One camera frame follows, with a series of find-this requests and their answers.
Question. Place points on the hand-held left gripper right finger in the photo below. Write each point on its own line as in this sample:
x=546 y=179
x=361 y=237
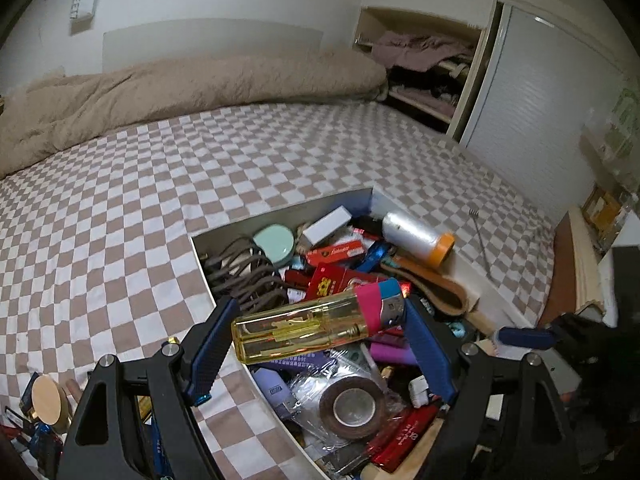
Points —
x=430 y=355

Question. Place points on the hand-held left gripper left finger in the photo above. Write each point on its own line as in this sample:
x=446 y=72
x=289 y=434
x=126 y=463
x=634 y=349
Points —
x=212 y=345

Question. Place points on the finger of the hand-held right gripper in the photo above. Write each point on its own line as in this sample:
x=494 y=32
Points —
x=525 y=336

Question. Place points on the white storage box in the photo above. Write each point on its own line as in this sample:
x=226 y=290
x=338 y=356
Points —
x=500 y=292

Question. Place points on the brown leather case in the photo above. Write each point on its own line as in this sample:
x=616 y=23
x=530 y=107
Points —
x=435 y=285

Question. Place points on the yellow transparent lighter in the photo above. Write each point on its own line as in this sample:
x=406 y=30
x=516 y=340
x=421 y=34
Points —
x=300 y=330

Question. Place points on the red cigarette pack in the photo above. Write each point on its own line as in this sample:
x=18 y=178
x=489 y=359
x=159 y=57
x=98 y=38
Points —
x=332 y=285

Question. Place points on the silver film roll orange cap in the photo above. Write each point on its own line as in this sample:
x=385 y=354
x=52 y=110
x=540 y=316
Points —
x=410 y=232

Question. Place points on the white rectangular box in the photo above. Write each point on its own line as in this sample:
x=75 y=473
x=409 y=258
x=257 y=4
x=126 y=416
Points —
x=325 y=225

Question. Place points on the purple tube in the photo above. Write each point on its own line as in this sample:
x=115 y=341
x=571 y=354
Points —
x=395 y=355

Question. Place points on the white charger plug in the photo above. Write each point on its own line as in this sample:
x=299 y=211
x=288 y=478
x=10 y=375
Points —
x=420 y=391

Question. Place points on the wooden bedside board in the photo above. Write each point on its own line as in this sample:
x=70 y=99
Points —
x=562 y=270

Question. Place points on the lavender small bottle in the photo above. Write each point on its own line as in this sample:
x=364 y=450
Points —
x=275 y=390

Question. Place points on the tape roll in plastic bag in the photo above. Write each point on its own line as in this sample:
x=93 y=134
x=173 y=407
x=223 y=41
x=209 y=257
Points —
x=352 y=405

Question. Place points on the thin metal back scratcher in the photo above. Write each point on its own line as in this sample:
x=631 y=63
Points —
x=481 y=245

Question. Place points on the mint round compact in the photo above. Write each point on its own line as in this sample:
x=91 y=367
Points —
x=274 y=245

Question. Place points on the checkered bed sheet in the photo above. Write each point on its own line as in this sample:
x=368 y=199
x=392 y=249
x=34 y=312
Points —
x=150 y=185

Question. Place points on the round wooden lid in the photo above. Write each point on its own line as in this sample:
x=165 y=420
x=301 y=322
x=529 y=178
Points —
x=47 y=400

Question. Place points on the cluttered shelf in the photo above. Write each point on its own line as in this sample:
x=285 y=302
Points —
x=615 y=160

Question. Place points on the pile of lighters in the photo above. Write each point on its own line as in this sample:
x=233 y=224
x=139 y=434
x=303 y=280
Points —
x=35 y=445

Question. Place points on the grey sliding door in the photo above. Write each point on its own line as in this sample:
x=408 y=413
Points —
x=545 y=95

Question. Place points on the beige quilt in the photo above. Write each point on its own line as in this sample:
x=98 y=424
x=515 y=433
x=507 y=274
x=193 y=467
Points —
x=175 y=85

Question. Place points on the white headboard panel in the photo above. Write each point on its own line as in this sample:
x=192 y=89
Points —
x=215 y=40

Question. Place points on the pink clothes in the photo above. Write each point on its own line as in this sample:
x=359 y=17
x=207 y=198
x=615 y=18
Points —
x=425 y=47

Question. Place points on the wall closet niche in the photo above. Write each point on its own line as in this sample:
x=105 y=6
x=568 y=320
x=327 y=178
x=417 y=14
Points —
x=370 y=25

